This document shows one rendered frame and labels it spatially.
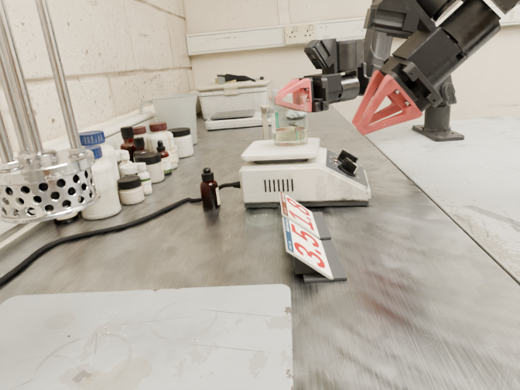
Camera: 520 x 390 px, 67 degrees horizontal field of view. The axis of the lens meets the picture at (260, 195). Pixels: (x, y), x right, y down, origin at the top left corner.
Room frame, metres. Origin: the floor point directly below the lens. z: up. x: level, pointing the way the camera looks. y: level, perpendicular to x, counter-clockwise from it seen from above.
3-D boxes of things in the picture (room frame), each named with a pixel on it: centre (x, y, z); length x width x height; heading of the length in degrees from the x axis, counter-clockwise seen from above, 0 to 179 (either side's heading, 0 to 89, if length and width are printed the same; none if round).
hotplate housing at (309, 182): (0.64, -0.07, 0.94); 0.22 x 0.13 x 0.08; 78
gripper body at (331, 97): (0.87, -0.15, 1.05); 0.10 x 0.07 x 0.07; 27
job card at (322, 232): (0.51, -0.06, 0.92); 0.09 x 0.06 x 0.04; 178
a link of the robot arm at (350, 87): (0.90, -0.20, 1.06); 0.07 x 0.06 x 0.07; 117
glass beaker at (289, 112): (0.65, -0.06, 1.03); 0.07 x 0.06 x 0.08; 151
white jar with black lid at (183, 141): (1.06, 0.20, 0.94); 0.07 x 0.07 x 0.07
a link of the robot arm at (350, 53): (0.91, -0.24, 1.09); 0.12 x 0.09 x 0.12; 117
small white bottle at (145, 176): (0.73, 0.22, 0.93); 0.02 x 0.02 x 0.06
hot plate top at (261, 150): (0.65, -0.04, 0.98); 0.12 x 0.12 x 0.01; 78
